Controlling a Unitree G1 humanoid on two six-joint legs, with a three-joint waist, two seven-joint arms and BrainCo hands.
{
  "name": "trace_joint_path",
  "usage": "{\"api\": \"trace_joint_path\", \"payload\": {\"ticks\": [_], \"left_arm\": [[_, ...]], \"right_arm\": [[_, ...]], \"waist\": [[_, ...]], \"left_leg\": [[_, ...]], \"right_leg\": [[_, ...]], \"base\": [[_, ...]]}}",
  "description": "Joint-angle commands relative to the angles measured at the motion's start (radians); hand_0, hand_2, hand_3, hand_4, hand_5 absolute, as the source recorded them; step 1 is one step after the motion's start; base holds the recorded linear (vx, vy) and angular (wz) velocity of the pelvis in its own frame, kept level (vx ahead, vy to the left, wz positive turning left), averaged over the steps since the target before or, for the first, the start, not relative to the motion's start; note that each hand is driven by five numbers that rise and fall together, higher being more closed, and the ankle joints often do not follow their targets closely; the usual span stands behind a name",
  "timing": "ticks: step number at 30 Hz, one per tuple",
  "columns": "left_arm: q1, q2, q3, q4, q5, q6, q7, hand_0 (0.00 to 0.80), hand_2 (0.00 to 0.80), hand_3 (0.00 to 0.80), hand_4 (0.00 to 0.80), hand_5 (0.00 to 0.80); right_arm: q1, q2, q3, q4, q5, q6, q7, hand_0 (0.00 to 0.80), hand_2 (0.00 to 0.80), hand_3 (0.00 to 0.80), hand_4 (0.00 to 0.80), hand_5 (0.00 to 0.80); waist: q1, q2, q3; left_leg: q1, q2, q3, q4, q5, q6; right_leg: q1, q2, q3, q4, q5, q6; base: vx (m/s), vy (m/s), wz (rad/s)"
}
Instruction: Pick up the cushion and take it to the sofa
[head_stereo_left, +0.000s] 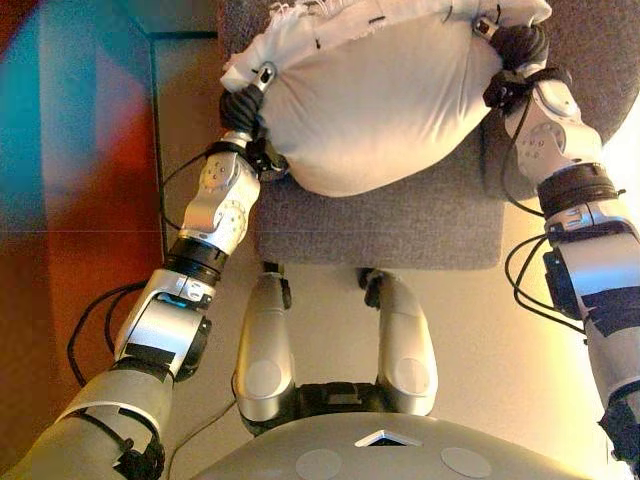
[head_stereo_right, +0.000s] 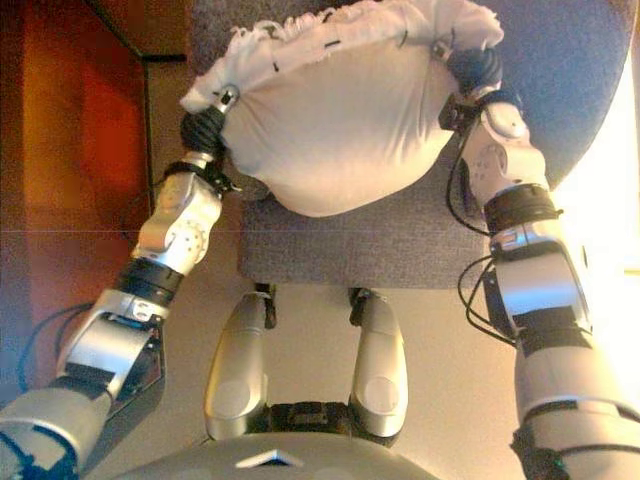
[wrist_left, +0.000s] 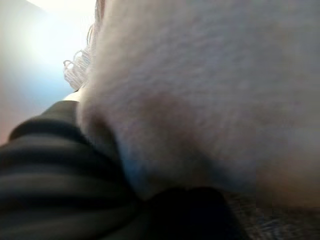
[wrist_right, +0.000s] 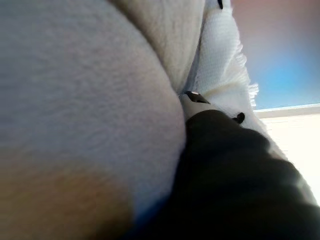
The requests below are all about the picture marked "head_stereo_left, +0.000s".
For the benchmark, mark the dark glossy cabinet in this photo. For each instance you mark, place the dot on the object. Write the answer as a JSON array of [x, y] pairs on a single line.
[[75, 200]]

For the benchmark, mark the silver robot leg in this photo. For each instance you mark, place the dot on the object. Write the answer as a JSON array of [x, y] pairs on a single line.
[[265, 340], [405, 340]]

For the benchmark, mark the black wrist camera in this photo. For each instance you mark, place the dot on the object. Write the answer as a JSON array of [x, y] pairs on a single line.
[[505, 90], [267, 162]]

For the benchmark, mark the silver right robot leg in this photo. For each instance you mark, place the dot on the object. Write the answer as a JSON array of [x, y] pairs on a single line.
[[405, 340]]

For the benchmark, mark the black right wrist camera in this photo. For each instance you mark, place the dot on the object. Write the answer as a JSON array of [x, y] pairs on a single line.
[[505, 90]]

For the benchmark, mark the grey robot torso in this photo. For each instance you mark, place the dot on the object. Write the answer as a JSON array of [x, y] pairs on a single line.
[[380, 450]]

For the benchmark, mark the white fringed cushion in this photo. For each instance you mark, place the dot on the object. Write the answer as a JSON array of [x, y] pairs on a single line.
[[375, 110]]

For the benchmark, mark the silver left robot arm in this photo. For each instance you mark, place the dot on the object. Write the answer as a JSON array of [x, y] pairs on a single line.
[[220, 200]]

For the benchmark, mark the grey fabric armchair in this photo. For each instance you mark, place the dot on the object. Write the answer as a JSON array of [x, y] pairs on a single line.
[[390, 230]]

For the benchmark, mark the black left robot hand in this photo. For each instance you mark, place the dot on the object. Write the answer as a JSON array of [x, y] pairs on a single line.
[[240, 110]]

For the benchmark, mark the silver left robot leg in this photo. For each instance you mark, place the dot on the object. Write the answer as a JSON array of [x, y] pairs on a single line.
[[265, 340]]

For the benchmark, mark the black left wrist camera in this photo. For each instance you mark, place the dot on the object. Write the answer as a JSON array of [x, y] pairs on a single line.
[[267, 162]]

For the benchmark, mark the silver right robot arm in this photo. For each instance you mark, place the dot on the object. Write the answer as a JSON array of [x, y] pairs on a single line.
[[600, 275]]

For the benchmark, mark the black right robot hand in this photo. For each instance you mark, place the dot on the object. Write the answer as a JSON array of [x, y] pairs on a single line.
[[522, 47]]

